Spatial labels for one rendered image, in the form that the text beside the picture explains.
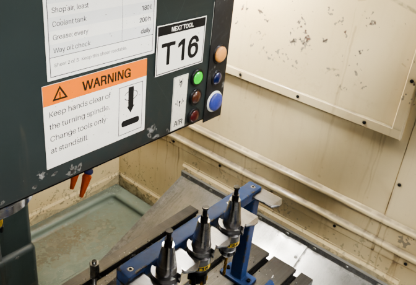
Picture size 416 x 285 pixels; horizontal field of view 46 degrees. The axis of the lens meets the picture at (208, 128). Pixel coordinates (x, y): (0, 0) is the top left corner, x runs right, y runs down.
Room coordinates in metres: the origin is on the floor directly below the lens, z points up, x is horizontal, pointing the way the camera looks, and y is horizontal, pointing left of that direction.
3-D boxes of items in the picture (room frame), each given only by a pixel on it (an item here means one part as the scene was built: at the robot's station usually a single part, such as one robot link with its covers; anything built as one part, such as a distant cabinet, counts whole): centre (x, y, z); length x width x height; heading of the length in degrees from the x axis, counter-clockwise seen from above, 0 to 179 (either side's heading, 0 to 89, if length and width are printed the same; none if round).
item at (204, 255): (0.84, -0.01, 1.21); 0.06 x 0.06 x 0.03
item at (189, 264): (0.80, 0.02, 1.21); 0.07 x 0.05 x 0.01; 53
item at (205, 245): (0.84, -0.01, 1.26); 0.04 x 0.04 x 0.07
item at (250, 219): (0.98, -0.11, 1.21); 0.07 x 0.05 x 0.01; 53
